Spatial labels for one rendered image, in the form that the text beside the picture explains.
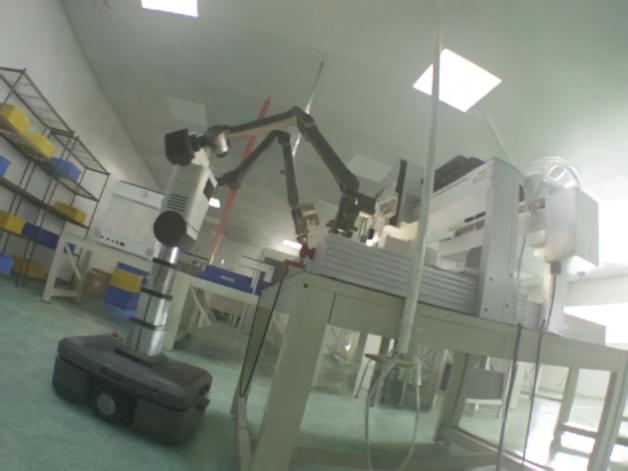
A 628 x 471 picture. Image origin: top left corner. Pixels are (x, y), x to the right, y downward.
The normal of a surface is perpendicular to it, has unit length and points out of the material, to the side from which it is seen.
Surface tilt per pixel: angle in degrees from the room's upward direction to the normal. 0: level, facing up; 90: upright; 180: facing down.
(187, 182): 90
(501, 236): 90
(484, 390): 90
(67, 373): 90
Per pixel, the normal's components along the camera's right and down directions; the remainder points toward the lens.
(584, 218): 0.22, -0.19
